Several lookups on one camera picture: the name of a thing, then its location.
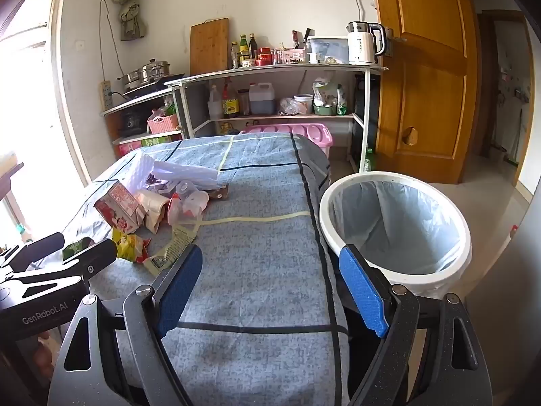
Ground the wooden door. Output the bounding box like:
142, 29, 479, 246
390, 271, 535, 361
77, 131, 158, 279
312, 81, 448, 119
370, 0, 470, 184

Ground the white trash bin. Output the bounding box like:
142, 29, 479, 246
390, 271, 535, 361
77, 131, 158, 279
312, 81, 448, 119
319, 171, 472, 299

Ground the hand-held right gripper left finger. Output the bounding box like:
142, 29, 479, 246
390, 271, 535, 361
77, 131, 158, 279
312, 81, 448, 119
48, 244, 204, 406

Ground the white foam sheet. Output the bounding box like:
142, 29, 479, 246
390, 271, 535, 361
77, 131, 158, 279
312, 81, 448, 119
124, 154, 218, 191

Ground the clear plastic bag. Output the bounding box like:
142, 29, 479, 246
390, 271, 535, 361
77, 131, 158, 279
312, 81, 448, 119
278, 97, 302, 116

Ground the pink woven basket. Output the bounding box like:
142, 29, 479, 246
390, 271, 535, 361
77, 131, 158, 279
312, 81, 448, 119
147, 114, 180, 134

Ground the white food bag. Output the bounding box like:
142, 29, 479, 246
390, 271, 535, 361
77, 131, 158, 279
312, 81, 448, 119
313, 77, 348, 111

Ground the white plastic tub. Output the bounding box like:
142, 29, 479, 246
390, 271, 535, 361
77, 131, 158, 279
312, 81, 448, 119
293, 94, 314, 115

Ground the printed cardboard box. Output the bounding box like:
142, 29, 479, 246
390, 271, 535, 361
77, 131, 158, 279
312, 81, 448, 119
118, 133, 182, 155

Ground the beige wrapper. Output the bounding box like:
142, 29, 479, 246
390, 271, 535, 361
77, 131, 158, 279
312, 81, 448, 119
143, 220, 204, 275

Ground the white electric kettle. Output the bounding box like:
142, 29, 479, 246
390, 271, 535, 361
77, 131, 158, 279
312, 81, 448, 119
347, 21, 387, 65

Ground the black rice cooker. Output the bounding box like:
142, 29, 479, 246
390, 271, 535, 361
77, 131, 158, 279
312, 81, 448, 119
119, 112, 142, 132

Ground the pale blue bin liner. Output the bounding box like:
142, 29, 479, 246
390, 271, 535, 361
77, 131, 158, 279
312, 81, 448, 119
327, 178, 463, 275

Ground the steel steamer pot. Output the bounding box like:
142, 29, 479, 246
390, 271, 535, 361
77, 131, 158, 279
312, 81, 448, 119
141, 59, 172, 82

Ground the person's left hand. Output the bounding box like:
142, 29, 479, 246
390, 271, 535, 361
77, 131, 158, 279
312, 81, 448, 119
29, 331, 64, 373

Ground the clear plastic cup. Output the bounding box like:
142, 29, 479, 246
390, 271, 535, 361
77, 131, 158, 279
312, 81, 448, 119
168, 182, 210, 226

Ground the blue checked tablecloth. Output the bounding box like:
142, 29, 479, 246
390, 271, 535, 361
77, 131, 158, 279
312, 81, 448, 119
59, 133, 351, 406

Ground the large soy sauce bottle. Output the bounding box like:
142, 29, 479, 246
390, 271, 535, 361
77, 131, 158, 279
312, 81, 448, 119
222, 77, 239, 119

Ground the green wrapper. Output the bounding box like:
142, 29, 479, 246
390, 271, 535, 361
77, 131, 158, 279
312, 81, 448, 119
63, 239, 96, 263

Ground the metal door handle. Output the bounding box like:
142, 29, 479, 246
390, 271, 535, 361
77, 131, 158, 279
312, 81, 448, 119
382, 27, 406, 58

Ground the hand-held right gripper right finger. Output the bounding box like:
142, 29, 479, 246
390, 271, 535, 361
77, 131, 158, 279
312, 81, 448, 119
338, 243, 493, 406

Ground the white jug dark liquid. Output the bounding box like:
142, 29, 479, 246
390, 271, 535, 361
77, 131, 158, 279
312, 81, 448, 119
249, 82, 275, 116

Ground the black induction cooker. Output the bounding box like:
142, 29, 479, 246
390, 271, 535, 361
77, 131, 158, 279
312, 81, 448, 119
122, 74, 187, 94

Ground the clear storage box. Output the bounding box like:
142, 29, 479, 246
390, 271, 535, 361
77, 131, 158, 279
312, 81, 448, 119
306, 36, 351, 64

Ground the red juice carton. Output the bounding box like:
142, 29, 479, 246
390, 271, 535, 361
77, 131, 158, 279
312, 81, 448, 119
94, 181, 144, 234

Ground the green hanging cloth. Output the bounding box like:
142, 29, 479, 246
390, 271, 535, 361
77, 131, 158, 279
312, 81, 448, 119
111, 0, 148, 41

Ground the yellow snack wrapper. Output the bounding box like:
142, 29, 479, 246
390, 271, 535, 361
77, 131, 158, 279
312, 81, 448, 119
112, 228, 152, 265

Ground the wooden cutting board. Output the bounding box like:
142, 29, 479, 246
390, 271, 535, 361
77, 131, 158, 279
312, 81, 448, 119
190, 18, 230, 76

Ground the white shelf unit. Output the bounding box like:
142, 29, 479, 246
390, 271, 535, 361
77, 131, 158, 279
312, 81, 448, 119
101, 64, 390, 174

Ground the beige paper bag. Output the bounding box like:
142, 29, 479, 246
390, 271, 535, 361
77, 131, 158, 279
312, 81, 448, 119
137, 188, 172, 234

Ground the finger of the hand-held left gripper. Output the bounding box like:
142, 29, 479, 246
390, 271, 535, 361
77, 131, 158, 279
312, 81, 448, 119
0, 232, 65, 271
8, 239, 118, 290

